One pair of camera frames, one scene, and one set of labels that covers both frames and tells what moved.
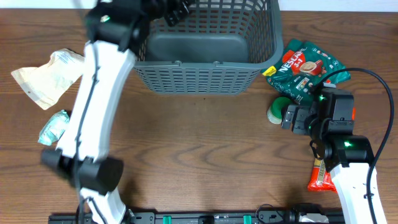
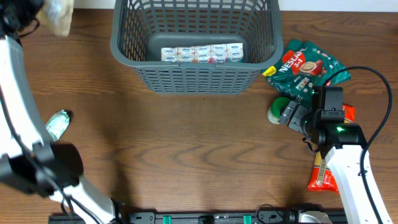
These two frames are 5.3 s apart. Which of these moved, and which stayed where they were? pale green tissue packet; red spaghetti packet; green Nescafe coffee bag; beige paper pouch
Moved: beige paper pouch
Stayed: red spaghetti packet; green Nescafe coffee bag; pale green tissue packet
